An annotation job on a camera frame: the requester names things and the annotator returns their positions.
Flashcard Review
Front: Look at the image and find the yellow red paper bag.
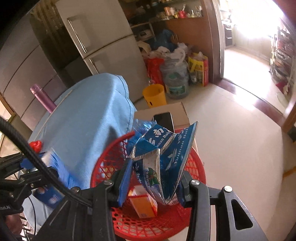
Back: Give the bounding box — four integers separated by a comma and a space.
188, 52, 209, 87

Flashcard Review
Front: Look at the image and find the blue plastic bag ball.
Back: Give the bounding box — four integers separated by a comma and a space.
126, 119, 157, 155

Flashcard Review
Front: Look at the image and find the red plastic bag on floor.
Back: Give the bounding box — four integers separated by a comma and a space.
144, 58, 165, 85

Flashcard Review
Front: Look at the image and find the blue white carton box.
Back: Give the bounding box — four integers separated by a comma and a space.
32, 149, 77, 209

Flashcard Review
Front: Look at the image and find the yellow plastic bucket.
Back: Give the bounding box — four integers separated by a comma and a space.
142, 84, 167, 108

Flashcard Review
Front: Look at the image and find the dark grey three-door fridge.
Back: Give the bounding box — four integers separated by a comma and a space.
1, 15, 67, 130

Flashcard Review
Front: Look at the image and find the person's left hand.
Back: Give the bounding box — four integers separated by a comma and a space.
5, 214, 23, 235

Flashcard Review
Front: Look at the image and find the cardboard box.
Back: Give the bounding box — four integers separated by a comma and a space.
134, 102, 191, 133

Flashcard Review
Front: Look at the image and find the purple thermos bottle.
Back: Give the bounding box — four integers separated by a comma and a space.
30, 84, 57, 113

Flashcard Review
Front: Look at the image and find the torn blue foil carton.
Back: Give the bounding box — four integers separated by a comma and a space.
129, 121, 198, 205

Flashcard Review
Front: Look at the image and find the wooden shelf cabinet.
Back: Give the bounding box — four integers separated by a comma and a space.
120, 0, 216, 82

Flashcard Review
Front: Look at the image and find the large water jug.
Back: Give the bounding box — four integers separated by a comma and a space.
159, 59, 189, 99

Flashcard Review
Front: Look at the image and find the black smartphone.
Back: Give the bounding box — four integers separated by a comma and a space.
153, 112, 175, 132

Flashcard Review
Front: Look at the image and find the orange white medicine box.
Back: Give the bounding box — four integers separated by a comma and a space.
128, 185, 158, 218

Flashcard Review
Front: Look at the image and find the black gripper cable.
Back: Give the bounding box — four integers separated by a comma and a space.
0, 116, 93, 208

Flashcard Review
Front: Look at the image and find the red plastic bag ball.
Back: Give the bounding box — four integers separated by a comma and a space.
29, 140, 43, 153

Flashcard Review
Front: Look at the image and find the silver two-door fridge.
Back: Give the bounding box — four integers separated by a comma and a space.
56, 0, 149, 102

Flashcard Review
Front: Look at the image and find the blue tablecloth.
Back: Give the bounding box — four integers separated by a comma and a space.
21, 73, 138, 232

